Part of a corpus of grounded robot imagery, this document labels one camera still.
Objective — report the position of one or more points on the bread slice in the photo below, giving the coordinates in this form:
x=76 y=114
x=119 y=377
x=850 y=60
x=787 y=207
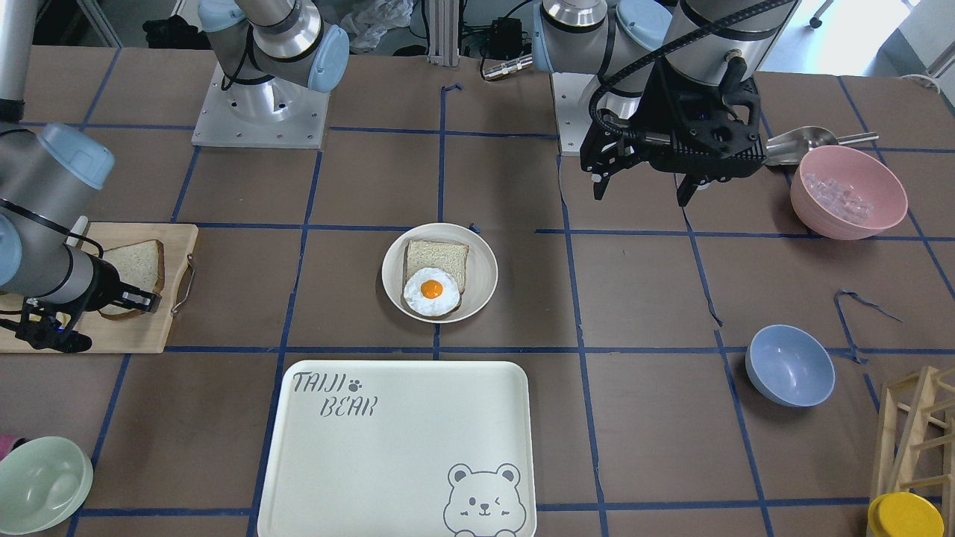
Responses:
x=140 y=264
x=450 y=257

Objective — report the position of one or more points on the cream round plate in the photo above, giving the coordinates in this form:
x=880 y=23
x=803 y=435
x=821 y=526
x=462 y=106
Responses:
x=481 y=270

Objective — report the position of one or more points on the bread slice in plate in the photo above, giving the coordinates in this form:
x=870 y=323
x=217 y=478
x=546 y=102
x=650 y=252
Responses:
x=450 y=257

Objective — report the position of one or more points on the wooden cutting board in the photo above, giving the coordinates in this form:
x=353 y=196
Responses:
x=144 y=333

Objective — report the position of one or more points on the pink cloth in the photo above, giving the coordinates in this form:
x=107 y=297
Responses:
x=8 y=443

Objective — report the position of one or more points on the metal scoop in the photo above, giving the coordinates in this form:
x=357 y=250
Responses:
x=787 y=149

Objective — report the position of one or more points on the green bowl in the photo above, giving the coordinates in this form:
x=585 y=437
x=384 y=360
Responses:
x=43 y=482

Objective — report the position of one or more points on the pink bowl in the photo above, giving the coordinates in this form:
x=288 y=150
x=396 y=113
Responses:
x=844 y=194

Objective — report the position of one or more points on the blue bowl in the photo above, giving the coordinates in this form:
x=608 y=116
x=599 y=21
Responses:
x=790 y=367

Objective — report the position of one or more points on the toy fried egg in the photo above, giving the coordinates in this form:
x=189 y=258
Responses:
x=431 y=293

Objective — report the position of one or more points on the cream bear tray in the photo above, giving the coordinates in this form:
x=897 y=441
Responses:
x=401 y=448

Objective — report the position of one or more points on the wooden rack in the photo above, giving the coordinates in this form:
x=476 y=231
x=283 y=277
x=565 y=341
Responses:
x=915 y=418

